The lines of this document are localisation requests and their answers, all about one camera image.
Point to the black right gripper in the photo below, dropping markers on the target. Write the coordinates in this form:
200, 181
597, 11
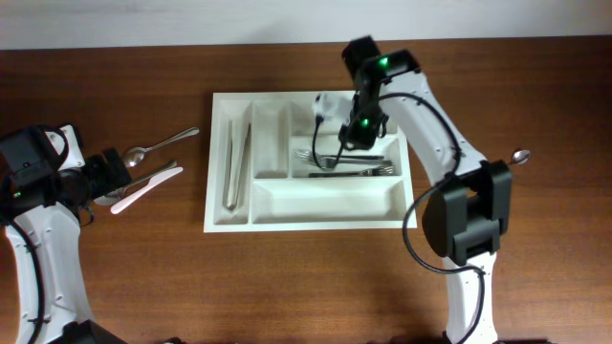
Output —
357, 139

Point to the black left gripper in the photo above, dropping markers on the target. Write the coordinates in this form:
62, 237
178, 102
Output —
109, 181

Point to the silver fork tines down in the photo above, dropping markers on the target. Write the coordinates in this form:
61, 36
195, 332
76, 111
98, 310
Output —
388, 170

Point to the silver fork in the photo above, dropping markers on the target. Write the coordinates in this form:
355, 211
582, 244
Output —
331, 163

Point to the silver fork diagonal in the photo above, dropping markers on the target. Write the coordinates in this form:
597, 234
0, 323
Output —
306, 154

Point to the silver metal tongs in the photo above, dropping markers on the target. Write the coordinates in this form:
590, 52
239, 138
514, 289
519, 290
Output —
239, 131

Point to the small silver spoon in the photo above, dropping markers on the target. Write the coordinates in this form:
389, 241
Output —
519, 156

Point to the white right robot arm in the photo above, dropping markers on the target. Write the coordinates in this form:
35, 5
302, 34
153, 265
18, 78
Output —
468, 202

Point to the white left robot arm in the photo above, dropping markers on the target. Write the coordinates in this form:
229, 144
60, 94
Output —
45, 183

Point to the large silver spoon left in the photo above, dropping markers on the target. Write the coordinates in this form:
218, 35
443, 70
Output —
116, 195

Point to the silver spoon upper left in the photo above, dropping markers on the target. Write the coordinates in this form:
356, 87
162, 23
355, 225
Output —
133, 156

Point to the pink plastic knife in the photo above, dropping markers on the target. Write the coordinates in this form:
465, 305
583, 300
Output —
152, 183

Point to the white plastic cutlery tray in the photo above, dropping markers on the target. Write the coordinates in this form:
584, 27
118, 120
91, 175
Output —
276, 193

